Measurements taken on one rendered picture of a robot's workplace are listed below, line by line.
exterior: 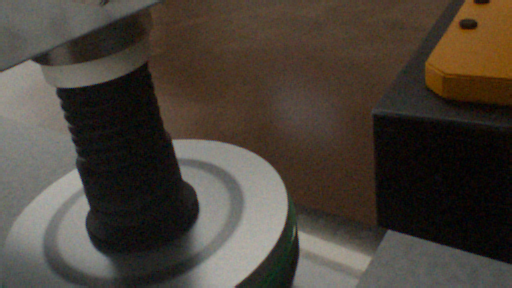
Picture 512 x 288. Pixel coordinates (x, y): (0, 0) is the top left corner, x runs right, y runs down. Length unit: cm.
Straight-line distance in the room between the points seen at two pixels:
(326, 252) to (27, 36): 24
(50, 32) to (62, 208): 20
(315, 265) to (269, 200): 6
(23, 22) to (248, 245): 19
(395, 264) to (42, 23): 26
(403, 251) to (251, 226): 10
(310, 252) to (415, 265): 7
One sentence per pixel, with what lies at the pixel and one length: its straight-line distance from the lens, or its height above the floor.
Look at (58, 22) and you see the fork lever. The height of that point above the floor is 105.
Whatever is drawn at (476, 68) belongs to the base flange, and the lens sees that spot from 80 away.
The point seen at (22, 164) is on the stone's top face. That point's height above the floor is 85.
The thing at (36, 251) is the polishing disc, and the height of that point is 88.
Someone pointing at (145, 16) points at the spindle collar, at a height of 102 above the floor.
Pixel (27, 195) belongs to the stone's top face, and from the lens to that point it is 53.
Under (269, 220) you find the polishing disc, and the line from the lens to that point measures 37.
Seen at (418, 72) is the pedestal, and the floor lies 74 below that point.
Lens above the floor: 111
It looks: 26 degrees down
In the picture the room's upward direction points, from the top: 12 degrees counter-clockwise
